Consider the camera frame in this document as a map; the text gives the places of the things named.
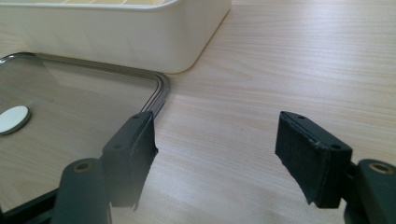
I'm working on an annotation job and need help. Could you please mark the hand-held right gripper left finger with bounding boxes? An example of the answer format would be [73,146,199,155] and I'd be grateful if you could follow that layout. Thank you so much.
[50,110,160,224]

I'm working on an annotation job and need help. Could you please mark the cream plastic container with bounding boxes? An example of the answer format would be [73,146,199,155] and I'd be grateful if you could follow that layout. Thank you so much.
[0,0,233,75]

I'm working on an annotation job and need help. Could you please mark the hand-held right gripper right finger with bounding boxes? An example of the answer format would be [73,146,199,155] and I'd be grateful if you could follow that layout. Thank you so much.
[275,110,396,224]

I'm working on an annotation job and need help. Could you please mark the transparent grey container lid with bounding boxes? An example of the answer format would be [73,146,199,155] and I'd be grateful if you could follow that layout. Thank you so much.
[0,51,172,216]

